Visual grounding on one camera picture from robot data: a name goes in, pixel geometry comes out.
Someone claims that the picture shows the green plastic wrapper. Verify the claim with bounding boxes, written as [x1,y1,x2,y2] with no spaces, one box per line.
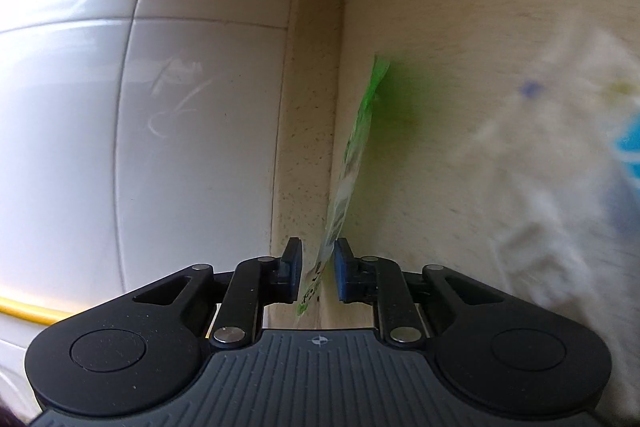
[296,55,390,317]

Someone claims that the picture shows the clear blue plastic wrapper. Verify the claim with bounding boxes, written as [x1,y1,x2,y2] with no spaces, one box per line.
[454,15,639,324]

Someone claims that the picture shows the yellow gas hose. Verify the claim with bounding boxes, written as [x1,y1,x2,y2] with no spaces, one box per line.
[0,296,72,327]

